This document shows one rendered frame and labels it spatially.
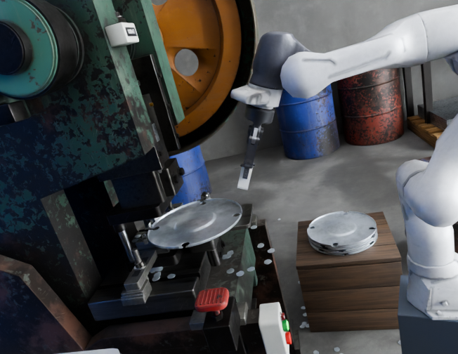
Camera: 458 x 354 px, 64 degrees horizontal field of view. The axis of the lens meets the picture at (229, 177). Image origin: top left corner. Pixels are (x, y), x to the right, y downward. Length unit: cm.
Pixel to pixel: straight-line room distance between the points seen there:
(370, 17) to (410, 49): 346
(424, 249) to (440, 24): 54
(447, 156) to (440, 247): 24
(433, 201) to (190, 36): 91
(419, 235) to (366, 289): 61
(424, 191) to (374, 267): 68
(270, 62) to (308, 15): 336
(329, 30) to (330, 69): 345
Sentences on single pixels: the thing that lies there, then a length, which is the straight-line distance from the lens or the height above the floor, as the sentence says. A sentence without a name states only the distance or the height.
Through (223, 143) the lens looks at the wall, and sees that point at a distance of 447.
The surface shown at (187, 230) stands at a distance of 106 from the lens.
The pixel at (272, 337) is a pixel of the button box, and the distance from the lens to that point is 95.
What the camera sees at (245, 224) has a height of 78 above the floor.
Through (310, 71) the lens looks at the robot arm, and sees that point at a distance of 83.
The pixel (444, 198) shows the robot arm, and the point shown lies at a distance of 94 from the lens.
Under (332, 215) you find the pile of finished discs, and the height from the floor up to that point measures 40.
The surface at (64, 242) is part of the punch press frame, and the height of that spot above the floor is 87.
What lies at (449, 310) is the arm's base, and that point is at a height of 46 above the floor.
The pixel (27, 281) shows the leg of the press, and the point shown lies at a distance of 109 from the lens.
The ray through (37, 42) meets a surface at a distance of 76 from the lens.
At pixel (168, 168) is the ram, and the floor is 97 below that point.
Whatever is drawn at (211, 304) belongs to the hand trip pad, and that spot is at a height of 76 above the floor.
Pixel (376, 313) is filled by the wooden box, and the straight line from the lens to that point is 171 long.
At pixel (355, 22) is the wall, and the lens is 433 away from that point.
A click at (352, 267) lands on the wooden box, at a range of 156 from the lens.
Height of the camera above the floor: 124
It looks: 19 degrees down
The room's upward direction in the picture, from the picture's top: 15 degrees counter-clockwise
